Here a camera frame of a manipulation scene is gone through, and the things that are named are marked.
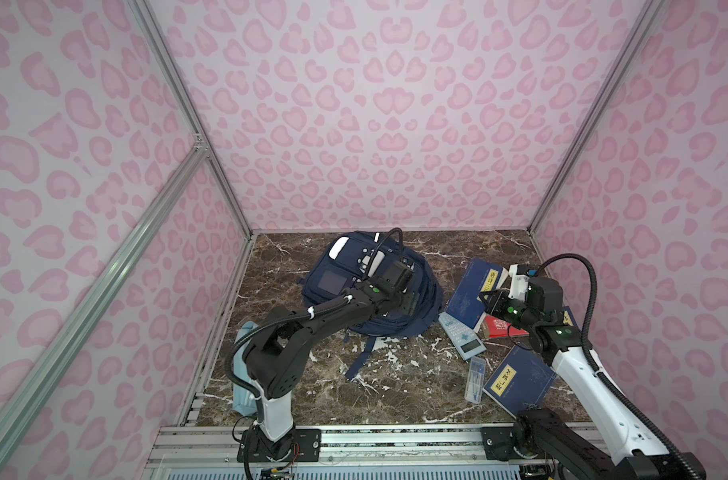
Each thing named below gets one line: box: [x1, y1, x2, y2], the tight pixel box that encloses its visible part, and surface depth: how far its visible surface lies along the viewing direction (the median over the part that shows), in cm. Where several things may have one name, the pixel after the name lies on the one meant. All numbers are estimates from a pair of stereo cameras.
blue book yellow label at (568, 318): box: [562, 306, 580, 331], surface depth 95 cm
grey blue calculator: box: [438, 311, 487, 360], surface depth 92 cm
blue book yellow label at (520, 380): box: [483, 345, 557, 419], surface depth 82 cm
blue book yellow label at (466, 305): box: [446, 257, 509, 332], surface depth 83 cm
